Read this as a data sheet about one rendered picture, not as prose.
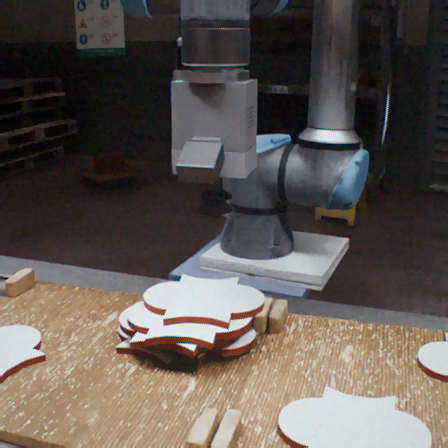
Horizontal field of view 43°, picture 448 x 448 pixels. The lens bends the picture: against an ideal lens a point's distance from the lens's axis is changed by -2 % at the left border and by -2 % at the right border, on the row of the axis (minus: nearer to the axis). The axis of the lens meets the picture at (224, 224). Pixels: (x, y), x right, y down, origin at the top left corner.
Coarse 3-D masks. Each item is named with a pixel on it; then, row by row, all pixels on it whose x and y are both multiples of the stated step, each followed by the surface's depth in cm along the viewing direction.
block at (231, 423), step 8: (224, 416) 57; (232, 416) 57; (240, 416) 57; (224, 424) 56; (232, 424) 56; (240, 424) 57; (224, 432) 55; (232, 432) 55; (240, 432) 58; (216, 440) 53; (224, 440) 53; (232, 440) 54
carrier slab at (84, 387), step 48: (48, 288) 92; (48, 336) 77; (96, 336) 78; (48, 384) 67; (96, 384) 67; (144, 384) 67; (192, 384) 67; (240, 384) 67; (0, 432) 59; (48, 432) 58; (96, 432) 58; (144, 432) 59
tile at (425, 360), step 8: (432, 344) 73; (440, 344) 73; (424, 352) 71; (432, 352) 71; (440, 352) 71; (424, 360) 69; (432, 360) 69; (440, 360) 69; (424, 368) 69; (432, 368) 68; (440, 368) 68; (432, 376) 68; (440, 376) 67
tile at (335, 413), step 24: (288, 408) 61; (312, 408) 61; (336, 408) 61; (360, 408) 61; (384, 408) 60; (288, 432) 57; (312, 432) 57; (336, 432) 57; (360, 432) 57; (384, 432) 57; (408, 432) 57
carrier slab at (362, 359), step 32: (288, 320) 82; (320, 320) 82; (352, 320) 82; (288, 352) 74; (320, 352) 74; (352, 352) 74; (384, 352) 73; (416, 352) 73; (256, 384) 67; (288, 384) 67; (320, 384) 67; (352, 384) 67; (384, 384) 67; (416, 384) 66; (256, 416) 61; (416, 416) 61
